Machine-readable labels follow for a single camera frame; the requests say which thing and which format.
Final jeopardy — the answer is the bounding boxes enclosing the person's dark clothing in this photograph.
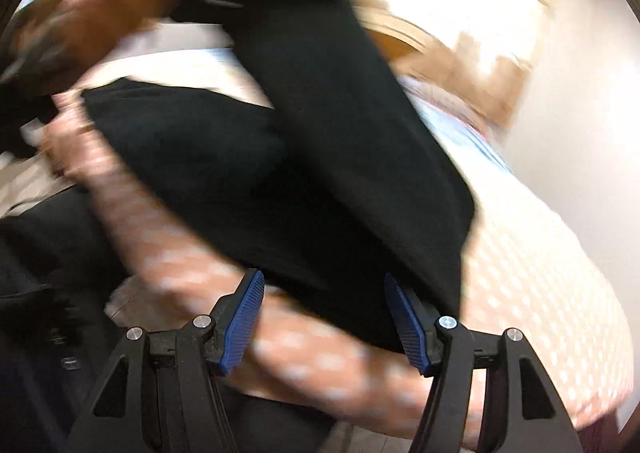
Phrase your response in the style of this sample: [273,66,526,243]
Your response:
[0,198,341,453]

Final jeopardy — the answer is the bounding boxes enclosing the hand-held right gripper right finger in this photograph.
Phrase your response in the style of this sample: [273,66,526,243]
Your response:
[384,272,583,453]

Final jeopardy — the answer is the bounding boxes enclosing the black pants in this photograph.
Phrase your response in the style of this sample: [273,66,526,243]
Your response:
[82,0,476,354]

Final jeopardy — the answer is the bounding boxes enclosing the polka dot bed sheet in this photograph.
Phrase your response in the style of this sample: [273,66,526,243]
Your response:
[40,48,633,449]

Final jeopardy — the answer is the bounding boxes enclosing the wooden arched headboard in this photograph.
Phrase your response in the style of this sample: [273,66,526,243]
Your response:
[357,0,451,61]

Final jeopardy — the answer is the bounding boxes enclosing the person's left hand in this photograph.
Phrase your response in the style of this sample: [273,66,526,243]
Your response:
[10,0,183,84]

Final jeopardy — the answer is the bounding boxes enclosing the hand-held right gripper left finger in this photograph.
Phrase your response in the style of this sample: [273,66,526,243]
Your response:
[65,268,266,453]

